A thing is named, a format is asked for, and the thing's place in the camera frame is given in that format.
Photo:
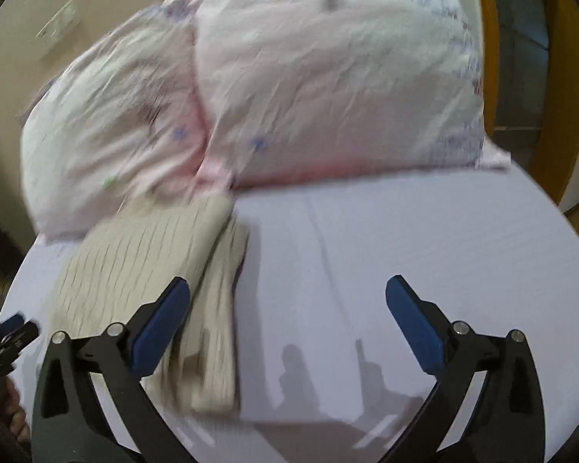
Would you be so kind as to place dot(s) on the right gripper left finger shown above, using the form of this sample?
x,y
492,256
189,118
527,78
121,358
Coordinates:
x,y
69,424

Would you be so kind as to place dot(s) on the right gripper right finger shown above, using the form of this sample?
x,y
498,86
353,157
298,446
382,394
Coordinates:
x,y
508,421

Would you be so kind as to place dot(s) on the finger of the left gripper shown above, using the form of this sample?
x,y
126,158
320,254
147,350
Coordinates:
x,y
25,336
11,324

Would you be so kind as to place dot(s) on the beige cable-knit sweater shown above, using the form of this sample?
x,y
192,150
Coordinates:
x,y
129,260

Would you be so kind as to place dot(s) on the person's left hand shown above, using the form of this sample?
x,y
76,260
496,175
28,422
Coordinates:
x,y
11,411

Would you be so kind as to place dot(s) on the lavender bed sheet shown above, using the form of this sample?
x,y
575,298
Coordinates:
x,y
324,372

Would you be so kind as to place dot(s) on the pink floral pillow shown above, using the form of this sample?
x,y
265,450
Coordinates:
x,y
192,97

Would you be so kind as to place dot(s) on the wooden bed frame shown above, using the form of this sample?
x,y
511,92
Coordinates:
x,y
531,55

